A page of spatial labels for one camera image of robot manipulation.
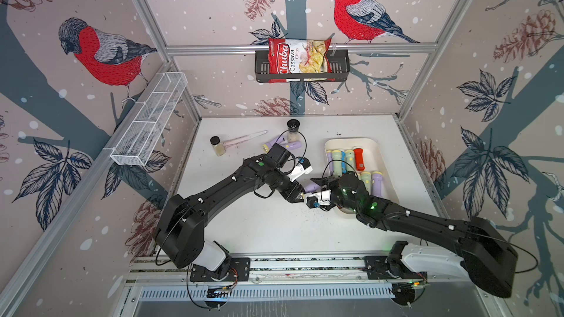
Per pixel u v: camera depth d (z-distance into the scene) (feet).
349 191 1.98
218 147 3.32
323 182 2.36
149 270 2.46
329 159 3.21
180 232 1.37
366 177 3.03
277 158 2.12
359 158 3.30
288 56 2.86
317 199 2.19
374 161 3.34
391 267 2.15
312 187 2.53
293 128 3.31
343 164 3.14
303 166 2.33
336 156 3.14
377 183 3.02
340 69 3.07
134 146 2.31
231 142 3.59
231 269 2.38
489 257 1.34
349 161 3.23
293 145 3.40
